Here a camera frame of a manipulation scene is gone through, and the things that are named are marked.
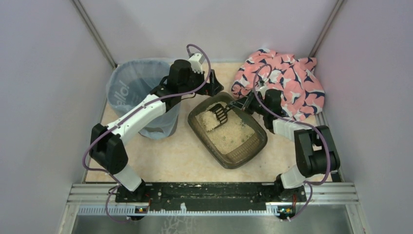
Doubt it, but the black litter scoop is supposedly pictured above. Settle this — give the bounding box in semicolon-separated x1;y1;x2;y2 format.
207;103;239;126

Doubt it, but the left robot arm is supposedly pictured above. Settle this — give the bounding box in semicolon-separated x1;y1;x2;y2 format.
86;59;224;197

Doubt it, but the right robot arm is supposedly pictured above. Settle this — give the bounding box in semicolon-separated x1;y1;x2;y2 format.
227;89;340;200

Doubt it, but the brown litter box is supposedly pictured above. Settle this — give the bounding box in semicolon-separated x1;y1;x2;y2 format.
188;92;268;169

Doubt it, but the pink patterned cloth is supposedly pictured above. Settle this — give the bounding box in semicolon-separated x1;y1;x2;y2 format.
231;48;325;120

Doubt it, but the blue-lined trash bin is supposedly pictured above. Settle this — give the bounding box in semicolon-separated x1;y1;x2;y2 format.
106;59;180;140

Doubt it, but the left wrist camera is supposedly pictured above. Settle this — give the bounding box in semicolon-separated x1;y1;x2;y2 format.
188;53;205;74

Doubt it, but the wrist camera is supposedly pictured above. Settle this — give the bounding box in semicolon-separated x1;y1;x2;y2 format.
188;53;205;74
256;80;267;93

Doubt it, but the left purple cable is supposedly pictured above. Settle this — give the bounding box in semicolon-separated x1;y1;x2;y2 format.
82;43;212;224

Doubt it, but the purple cable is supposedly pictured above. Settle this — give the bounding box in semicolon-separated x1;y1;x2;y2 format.
82;43;212;224
252;64;331;222

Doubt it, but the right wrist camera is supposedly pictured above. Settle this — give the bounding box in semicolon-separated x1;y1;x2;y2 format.
256;80;267;93

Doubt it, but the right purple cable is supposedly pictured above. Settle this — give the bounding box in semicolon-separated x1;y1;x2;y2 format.
252;64;331;222

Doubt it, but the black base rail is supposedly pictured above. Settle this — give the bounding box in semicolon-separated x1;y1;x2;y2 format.
69;182;359;217

